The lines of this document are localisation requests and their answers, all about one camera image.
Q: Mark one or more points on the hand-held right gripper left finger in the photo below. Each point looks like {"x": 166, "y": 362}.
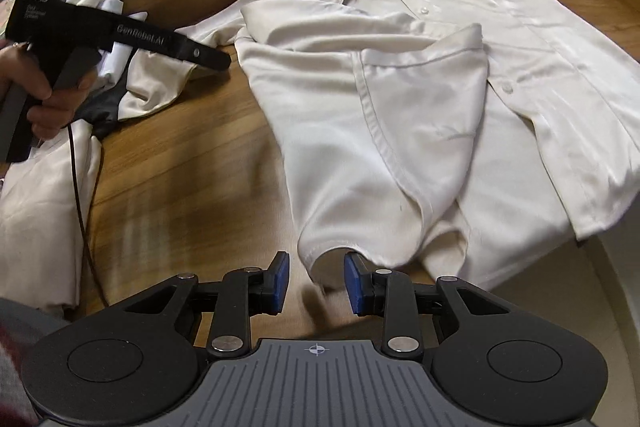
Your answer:
{"x": 280, "y": 282}

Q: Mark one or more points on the person's left hand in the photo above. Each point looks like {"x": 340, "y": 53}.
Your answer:
{"x": 25, "y": 72}

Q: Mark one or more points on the cream button shirt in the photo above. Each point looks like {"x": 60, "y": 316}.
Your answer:
{"x": 350, "y": 132}

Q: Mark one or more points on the dark folded garment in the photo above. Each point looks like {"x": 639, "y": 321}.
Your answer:
{"x": 102, "y": 109}

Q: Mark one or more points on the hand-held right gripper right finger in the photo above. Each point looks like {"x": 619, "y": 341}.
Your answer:
{"x": 354, "y": 284}

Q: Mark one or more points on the folded white shirt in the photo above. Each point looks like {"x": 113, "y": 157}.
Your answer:
{"x": 117, "y": 63}

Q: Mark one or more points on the folded cream shirt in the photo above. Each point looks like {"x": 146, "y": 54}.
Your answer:
{"x": 40, "y": 217}

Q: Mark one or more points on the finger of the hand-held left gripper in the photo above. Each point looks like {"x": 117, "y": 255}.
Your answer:
{"x": 210, "y": 57}

